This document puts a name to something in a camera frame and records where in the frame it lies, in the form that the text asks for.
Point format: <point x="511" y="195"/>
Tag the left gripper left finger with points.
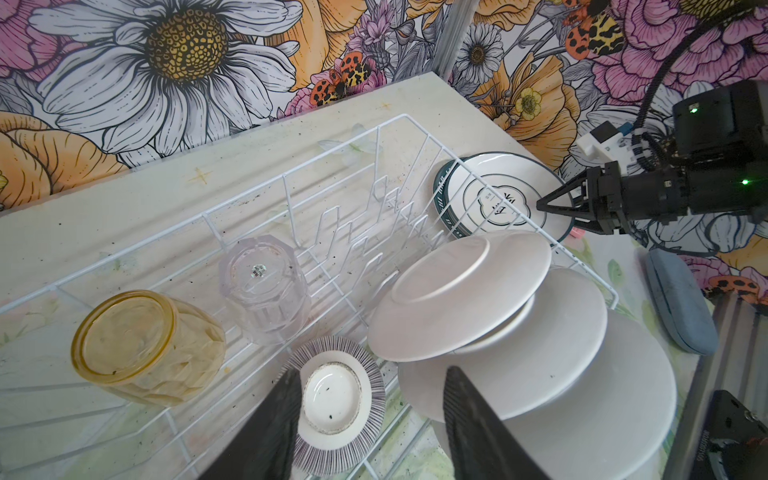
<point x="264" y="448"/>

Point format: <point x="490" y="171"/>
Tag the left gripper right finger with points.
<point x="481" y="447"/>

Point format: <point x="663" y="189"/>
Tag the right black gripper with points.
<point x="615" y="203"/>

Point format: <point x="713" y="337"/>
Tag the green rimmed white plate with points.
<point x="491" y="192"/>

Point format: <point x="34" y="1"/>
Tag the red green patterned plate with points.
<point x="531" y="365"/>

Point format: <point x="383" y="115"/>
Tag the orange sunburst white plate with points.
<point x="457" y="293"/>

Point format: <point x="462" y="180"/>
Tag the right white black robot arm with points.
<point x="691" y="180"/>

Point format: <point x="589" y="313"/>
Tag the striped ceramic bowl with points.
<point x="343" y="404"/>

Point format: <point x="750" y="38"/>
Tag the yellow glass tumbler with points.
<point x="149" y="348"/>

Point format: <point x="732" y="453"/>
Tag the clear glass tumbler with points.
<point x="265" y="290"/>

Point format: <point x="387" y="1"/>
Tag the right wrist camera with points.
<point x="607" y="143"/>

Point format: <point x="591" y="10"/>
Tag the white wire dish rack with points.
<point x="357" y="214"/>

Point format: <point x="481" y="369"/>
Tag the aluminium front rail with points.
<point x="739" y="366"/>

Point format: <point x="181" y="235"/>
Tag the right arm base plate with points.
<point x="733" y="443"/>

